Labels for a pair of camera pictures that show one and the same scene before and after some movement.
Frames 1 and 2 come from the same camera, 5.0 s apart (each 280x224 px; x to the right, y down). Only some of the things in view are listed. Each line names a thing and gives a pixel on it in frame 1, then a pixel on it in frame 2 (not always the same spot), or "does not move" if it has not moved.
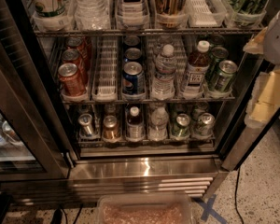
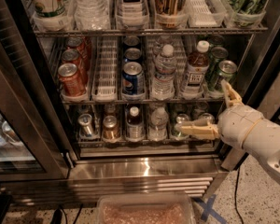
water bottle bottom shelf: x=158 y=130 does not move
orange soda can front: x=71 y=79 does not move
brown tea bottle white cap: x=198 y=68 does not move
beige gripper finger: x=257 y=45 -> x=233 y=123
